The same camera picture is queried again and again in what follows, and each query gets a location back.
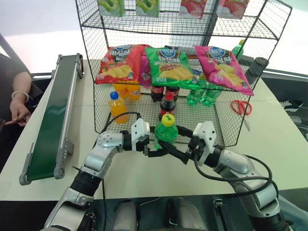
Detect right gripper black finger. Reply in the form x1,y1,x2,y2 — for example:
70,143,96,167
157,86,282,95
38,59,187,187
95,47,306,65
176,124,194,140
158,141,191,166

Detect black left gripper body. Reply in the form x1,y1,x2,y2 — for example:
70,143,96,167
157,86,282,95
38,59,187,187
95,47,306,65
138,135,152,156

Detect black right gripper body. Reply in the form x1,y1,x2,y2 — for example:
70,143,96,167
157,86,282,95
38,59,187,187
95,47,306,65
186,136,205,167

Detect green soda bottle yellow cap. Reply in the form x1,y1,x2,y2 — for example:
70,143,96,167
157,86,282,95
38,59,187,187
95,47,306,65
154,114,180,151

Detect green conveyor belt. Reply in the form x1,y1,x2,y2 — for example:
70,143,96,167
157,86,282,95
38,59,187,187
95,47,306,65
19,53,85,186

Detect person's bare hand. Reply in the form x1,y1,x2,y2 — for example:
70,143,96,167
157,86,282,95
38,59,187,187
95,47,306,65
5,98,32,128

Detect cola bottle red cap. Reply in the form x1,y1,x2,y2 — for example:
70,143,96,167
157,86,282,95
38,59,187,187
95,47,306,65
158,90,178,122

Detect orange soda bottle blue cap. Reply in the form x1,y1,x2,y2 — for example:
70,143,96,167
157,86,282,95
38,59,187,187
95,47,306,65
108,91,128,125

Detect green potato chip bag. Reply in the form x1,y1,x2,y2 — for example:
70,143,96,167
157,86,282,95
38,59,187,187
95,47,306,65
144,46,202,91

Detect dark grey rounded shape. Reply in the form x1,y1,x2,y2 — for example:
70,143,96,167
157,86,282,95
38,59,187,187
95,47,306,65
113,199,141,231
167,198,208,231

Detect magenta snack bag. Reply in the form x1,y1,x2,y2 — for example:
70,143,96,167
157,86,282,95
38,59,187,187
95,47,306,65
139,54,153,87

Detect pink potato chip bag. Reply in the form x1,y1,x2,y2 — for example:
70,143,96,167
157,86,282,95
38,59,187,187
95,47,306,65
194,45,255,97

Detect red potato chip bag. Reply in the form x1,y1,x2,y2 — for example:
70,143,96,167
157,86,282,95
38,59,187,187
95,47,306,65
95,44,151,85

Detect black ribbed cylinder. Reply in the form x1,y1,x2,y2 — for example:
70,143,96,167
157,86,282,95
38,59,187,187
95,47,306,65
239,55,256,73
245,57,270,86

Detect red strawberry juice carton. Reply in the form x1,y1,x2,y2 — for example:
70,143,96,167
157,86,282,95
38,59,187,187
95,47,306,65
179,0,208,20
216,0,250,20

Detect green apple juice carton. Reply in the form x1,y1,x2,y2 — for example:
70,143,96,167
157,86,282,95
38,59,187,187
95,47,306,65
135,0,160,18
98,0,126,17

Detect person's dark clothing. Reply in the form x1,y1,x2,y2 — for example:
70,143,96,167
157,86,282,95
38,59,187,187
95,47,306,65
0,33,43,154

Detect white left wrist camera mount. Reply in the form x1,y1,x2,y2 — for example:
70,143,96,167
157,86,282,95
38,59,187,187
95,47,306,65
130,118,151,153

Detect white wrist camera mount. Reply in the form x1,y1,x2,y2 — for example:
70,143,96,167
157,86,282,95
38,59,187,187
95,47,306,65
130,118,151,153
192,121,218,155

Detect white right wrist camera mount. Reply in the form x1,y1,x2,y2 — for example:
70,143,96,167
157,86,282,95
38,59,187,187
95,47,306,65
192,121,218,155

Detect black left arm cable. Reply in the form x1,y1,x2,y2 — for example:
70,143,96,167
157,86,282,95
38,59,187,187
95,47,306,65
102,111,143,201

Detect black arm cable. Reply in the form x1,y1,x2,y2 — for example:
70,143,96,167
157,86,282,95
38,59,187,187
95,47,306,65
102,111,143,201
193,154,280,200

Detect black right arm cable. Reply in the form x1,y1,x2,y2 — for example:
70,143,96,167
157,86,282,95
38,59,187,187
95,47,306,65
193,154,280,200

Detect red handled scissors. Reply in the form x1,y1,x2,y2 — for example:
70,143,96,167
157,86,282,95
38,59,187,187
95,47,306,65
231,99,252,132

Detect black clamp bracket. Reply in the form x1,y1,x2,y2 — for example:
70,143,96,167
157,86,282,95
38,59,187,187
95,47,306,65
212,197,226,218

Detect black wire shelf rack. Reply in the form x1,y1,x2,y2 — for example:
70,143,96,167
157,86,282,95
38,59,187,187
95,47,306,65
75,0,293,148

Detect white bead bracelet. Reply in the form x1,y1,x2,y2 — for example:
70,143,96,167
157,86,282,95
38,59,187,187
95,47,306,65
11,89,30,103

